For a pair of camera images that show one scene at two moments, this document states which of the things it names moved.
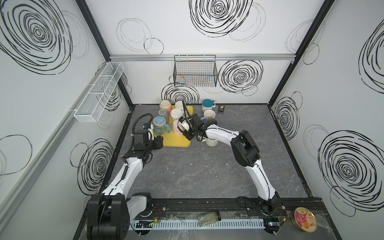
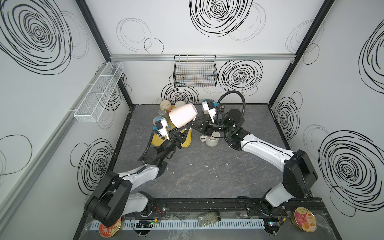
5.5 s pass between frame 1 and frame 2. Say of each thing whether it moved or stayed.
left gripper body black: moved
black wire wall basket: stayed
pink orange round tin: stayed
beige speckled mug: stayed
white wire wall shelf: stayed
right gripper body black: moved
